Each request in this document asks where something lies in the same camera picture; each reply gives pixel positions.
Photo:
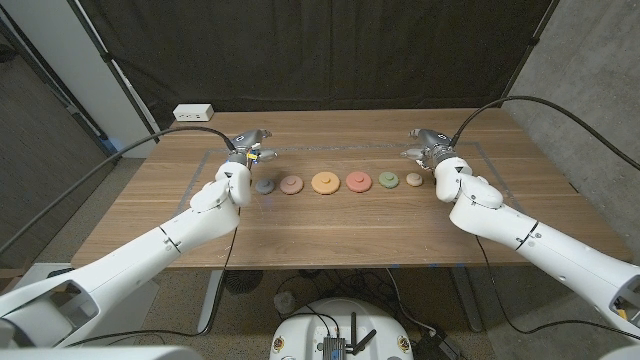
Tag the round black floor fan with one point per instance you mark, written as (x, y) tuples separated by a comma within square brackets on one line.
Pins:
[(243, 281)]

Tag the white robot torso base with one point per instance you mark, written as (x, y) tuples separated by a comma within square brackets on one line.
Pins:
[(300, 330)]

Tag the black curtain backdrop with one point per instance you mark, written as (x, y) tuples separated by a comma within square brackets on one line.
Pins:
[(320, 50)]

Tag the grey radio module with antennas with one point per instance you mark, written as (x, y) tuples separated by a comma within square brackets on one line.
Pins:
[(334, 347)]

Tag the black backdrop stand pole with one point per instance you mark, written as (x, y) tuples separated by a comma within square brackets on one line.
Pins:
[(530, 47), (115, 70)]

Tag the blue foot pedal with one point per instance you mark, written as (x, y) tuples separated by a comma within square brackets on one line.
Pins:
[(60, 273)]

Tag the white power strip box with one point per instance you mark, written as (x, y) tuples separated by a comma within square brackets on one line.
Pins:
[(193, 112)]

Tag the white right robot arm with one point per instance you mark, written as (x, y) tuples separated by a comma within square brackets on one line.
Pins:
[(550, 250)]

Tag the white robot chest cover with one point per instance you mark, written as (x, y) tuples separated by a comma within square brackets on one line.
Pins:
[(100, 354)]

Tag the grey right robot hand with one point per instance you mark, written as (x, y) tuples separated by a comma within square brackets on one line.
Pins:
[(432, 145)]

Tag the round grey floor object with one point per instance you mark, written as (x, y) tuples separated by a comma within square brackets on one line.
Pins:
[(285, 302)]

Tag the black metal frame bar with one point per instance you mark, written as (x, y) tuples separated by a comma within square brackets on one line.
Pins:
[(75, 112)]

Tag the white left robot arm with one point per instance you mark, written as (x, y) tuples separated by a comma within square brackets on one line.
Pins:
[(125, 270)]

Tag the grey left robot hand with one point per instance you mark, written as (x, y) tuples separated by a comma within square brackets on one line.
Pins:
[(247, 142)]

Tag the black power brick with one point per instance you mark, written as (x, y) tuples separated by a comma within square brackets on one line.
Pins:
[(440, 347)]

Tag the grey table leg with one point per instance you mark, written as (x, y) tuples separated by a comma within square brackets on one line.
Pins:
[(467, 300)]

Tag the white table leg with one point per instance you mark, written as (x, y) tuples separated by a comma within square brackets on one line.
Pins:
[(210, 305)]

